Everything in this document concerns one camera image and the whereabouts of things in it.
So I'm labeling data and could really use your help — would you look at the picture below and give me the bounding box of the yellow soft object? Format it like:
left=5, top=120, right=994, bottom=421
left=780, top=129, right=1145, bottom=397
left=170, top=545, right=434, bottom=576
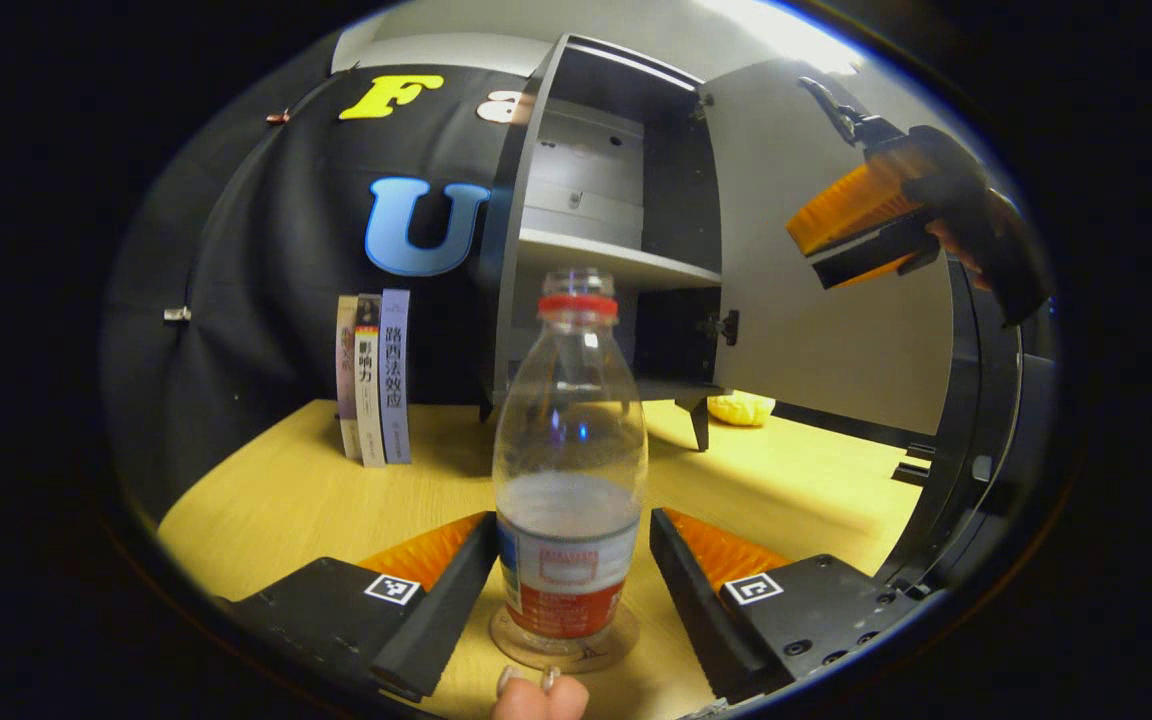
left=706, top=391, right=777, bottom=429

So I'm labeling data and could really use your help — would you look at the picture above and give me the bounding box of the beige book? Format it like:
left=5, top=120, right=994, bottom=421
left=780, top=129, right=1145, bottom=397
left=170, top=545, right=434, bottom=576
left=336, top=295, right=362, bottom=461

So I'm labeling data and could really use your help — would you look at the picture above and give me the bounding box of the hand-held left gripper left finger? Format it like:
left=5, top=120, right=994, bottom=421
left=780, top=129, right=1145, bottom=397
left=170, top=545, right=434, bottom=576
left=224, top=511, right=500, bottom=701

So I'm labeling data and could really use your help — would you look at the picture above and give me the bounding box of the white book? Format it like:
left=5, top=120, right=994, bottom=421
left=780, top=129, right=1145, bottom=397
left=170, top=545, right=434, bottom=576
left=354, top=293, right=387, bottom=469

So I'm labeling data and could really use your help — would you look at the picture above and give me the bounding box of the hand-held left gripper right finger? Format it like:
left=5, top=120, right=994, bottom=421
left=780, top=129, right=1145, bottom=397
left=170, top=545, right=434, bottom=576
left=649, top=507, right=934, bottom=704

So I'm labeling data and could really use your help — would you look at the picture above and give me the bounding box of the clear plastic bottle red cap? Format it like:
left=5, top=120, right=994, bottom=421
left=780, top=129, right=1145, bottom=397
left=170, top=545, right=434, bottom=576
left=491, top=267, right=649, bottom=646

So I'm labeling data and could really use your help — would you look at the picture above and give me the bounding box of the black backdrop cloth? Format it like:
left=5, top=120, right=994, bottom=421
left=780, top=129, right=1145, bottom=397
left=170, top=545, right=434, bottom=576
left=101, top=55, right=947, bottom=526

